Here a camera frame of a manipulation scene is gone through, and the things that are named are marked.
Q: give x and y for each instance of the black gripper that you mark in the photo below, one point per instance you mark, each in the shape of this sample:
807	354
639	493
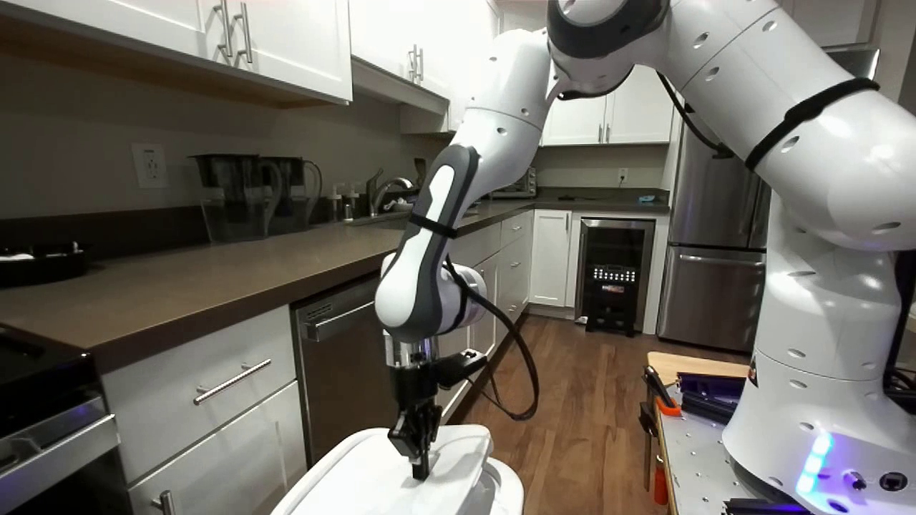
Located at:
413	402

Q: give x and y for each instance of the white plastic container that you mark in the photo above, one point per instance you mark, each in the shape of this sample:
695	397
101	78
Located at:
368	475

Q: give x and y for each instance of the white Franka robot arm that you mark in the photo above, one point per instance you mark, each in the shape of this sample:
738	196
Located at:
830	288

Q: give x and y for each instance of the white plastic bin body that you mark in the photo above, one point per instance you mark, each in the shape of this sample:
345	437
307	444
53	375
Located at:
504	487

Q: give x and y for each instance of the stainless steel dishwasher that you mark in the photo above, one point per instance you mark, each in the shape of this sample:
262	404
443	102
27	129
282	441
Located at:
339	374

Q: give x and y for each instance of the white base cabinets row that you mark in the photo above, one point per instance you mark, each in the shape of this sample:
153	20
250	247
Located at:
511	275

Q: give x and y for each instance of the white base cabinet beside cooler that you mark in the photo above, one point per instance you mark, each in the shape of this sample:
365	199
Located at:
554	258

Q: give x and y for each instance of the orange clamp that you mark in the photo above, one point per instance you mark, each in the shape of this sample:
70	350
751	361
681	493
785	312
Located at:
661	404

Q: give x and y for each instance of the small bottles by sink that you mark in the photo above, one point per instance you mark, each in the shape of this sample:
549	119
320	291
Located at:
345	208

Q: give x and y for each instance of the black wine cooler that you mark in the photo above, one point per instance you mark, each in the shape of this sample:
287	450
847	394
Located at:
617	275

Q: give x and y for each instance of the grey robot mounting table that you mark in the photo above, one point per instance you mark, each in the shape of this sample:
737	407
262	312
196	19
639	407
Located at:
695	467

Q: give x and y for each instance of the chrome sink faucet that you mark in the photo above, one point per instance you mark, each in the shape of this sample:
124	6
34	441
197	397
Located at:
383	189

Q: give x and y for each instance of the wooden board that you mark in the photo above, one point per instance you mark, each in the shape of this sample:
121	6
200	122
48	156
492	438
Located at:
695	365

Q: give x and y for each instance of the silver toaster oven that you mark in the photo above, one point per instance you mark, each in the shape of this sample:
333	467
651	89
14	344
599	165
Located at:
528	186

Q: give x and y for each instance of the dark blue object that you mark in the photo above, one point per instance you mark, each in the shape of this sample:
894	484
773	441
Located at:
714	394

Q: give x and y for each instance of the dark water filter pitcher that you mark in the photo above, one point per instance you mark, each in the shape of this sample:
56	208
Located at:
233	196

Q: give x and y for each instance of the stainless steel refrigerator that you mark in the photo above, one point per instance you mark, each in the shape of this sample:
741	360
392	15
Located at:
711	297

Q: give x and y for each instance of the stainless steel oven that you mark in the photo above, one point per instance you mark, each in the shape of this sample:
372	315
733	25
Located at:
47	438

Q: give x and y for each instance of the white upper cabinet beside fridge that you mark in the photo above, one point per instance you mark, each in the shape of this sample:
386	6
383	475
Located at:
631	119

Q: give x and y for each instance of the white upper corner cabinet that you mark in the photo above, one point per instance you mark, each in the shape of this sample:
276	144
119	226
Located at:
400	38

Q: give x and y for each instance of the black dish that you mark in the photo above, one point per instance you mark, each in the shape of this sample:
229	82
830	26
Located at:
37	264

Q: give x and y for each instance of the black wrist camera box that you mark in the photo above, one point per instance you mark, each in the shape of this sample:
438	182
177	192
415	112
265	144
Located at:
462	368

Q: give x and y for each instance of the white wall outlet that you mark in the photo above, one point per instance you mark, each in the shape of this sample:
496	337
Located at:
149	165

